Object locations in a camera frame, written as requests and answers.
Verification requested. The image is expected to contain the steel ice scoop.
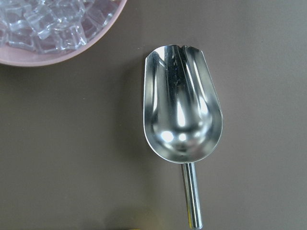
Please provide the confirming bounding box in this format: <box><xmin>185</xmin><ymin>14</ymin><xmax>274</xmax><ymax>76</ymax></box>
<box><xmin>143</xmin><ymin>45</ymin><xmax>223</xmax><ymax>230</ymax></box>

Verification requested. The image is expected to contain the pink bowl of ice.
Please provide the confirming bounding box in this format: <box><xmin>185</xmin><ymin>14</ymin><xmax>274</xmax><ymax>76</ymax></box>
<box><xmin>0</xmin><ymin>0</ymin><xmax>127</xmax><ymax>67</ymax></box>

